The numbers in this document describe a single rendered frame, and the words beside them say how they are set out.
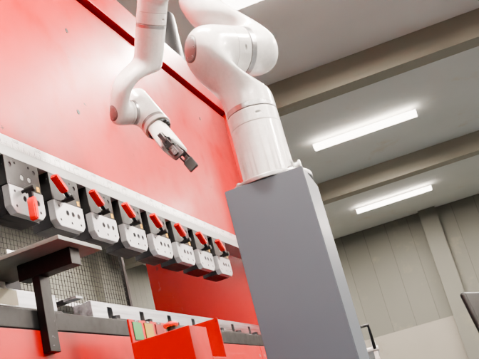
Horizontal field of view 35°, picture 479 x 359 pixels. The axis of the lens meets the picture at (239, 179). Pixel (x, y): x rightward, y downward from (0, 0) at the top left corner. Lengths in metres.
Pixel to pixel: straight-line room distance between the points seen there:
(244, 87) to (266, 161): 0.19
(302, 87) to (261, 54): 5.09
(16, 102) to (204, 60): 0.69
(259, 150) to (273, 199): 0.13
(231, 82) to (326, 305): 0.56
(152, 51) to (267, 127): 0.67
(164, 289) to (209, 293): 0.27
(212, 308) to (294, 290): 2.38
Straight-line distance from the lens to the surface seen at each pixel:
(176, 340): 1.85
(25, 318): 1.73
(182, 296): 4.00
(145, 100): 2.31
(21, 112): 2.23
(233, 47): 1.77
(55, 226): 2.19
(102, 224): 2.39
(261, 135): 1.68
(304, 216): 1.58
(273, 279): 1.57
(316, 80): 6.90
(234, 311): 3.87
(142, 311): 2.48
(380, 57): 6.88
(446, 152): 10.14
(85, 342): 1.90
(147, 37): 2.25
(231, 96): 1.74
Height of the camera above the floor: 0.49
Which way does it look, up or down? 19 degrees up
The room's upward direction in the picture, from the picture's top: 15 degrees counter-clockwise
